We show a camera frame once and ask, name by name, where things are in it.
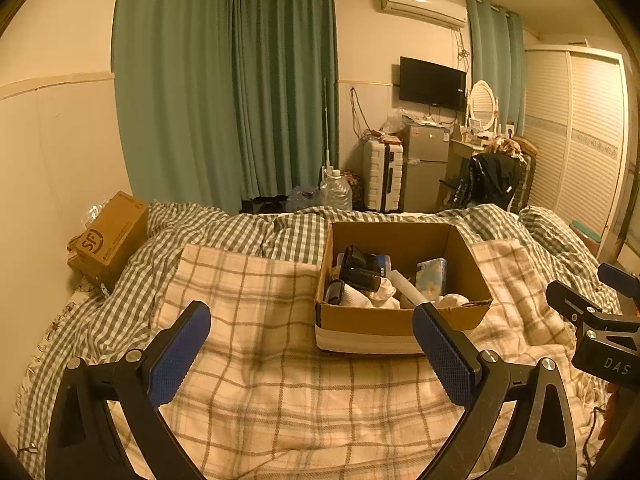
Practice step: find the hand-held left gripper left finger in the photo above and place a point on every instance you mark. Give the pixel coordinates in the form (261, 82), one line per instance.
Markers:
(177, 360)

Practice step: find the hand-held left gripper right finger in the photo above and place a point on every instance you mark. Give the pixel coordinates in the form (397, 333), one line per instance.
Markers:
(445, 355)

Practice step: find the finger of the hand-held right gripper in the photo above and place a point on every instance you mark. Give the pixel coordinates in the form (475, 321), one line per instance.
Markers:
(620, 280)
(575, 305)

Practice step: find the small white sock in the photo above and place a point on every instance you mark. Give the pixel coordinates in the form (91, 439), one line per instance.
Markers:
(452, 300)

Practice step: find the white tube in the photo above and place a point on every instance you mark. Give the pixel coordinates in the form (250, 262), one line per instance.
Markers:
(407, 287)

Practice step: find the tissue packet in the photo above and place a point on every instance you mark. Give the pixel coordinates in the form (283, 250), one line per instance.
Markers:
(432, 277)

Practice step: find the cardboard box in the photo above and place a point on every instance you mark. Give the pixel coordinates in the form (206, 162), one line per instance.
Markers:
(370, 322)
(112, 235)

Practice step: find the large white sock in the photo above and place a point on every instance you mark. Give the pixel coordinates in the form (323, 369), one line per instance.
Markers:
(372, 296)

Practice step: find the black cylindrical items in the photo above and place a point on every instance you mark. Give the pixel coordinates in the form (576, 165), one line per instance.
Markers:
(361, 270)

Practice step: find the black sunglasses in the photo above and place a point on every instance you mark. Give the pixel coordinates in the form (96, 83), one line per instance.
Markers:
(334, 292)

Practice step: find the stool with teal lid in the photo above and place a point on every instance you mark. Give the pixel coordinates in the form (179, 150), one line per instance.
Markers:
(585, 232)

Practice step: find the beige plaid blanket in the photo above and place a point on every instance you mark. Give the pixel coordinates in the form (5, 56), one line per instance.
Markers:
(260, 310)

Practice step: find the closed cardboard box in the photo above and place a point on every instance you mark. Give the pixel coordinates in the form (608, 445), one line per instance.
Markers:
(112, 235)

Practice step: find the brown suitcase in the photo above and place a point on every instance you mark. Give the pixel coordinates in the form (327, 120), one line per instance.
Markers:
(527, 170)

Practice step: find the white louvred wardrobe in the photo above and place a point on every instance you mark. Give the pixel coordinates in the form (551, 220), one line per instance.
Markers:
(570, 145)

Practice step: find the black jacket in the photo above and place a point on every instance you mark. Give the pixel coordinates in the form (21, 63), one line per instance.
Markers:
(487, 180)

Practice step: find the brown patterned cloth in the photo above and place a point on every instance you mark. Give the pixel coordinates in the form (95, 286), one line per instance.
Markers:
(505, 146)

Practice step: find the black bag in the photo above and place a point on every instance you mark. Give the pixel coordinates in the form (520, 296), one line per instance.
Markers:
(262, 205)

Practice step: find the dressing table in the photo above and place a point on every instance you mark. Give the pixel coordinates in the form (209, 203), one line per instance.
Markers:
(462, 157)

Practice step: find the floral bag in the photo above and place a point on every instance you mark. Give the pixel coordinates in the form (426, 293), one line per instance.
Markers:
(354, 187)

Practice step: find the silver fridge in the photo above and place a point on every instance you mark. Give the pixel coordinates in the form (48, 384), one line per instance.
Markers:
(425, 165)

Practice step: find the white suitcase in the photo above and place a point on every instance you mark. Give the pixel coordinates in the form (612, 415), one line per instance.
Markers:
(382, 172)

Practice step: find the clear water jug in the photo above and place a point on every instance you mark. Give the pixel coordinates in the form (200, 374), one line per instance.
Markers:
(335, 190)

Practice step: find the pack of plastic bottles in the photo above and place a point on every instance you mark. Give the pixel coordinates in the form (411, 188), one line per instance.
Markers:
(302, 195)

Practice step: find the oval white mirror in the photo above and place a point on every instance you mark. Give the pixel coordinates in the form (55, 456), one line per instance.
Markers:
(482, 105)

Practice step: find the clear plastic bag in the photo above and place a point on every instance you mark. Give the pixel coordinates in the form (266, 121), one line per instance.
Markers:
(392, 122)

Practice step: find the narrow green curtain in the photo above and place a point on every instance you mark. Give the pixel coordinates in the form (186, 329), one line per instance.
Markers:
(495, 65)

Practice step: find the white pole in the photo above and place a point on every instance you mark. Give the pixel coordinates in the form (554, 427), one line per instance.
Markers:
(326, 120)

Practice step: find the wide green curtain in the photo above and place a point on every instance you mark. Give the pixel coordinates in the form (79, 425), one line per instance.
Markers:
(225, 80)

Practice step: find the white air conditioner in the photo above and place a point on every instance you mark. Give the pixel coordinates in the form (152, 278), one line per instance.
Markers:
(422, 5)

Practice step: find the black wall television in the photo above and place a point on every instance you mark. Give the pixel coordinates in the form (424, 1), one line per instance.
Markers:
(432, 83)

